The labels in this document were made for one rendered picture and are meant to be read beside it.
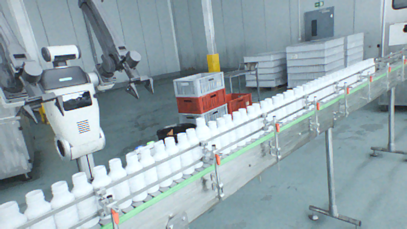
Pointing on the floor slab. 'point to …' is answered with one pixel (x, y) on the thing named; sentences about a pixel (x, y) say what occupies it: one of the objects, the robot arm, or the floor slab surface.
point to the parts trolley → (239, 80)
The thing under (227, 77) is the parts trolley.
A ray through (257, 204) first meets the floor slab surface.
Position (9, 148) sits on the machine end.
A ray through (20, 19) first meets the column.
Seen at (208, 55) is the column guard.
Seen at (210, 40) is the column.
